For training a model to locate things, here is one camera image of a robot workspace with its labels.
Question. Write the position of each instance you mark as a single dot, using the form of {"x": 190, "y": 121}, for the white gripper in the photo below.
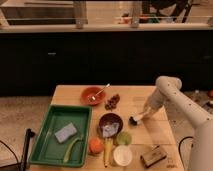
{"x": 152, "y": 105}

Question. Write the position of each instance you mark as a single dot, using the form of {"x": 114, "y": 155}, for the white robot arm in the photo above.
{"x": 201, "y": 155}

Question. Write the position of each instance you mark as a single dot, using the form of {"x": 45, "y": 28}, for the green lime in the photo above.
{"x": 123, "y": 138}

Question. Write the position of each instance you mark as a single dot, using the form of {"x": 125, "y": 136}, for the brown wooden block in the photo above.
{"x": 153, "y": 156}

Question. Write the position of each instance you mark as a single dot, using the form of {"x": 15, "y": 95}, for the crumpled grey wrapper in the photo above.
{"x": 110, "y": 130}

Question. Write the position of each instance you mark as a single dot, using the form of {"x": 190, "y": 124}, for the metal spoon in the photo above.
{"x": 93, "y": 98}

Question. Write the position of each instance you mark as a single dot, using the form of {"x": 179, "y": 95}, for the orange plastic bowl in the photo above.
{"x": 90, "y": 91}

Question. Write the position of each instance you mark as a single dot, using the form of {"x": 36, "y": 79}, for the yellow banana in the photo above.
{"x": 108, "y": 144}

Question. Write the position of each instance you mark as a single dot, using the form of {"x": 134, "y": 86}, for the white round cup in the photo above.
{"x": 122, "y": 155}

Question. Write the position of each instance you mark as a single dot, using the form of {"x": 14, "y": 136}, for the orange fruit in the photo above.
{"x": 96, "y": 146}

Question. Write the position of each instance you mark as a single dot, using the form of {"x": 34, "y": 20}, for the blue grey sponge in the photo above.
{"x": 65, "y": 133}

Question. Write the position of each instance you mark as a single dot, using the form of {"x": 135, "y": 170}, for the green plastic tray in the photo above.
{"x": 48, "y": 151}

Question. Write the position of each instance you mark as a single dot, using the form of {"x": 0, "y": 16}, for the long dark counter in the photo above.
{"x": 35, "y": 60}

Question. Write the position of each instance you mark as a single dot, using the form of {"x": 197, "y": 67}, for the black stand left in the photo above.
{"x": 28, "y": 135}

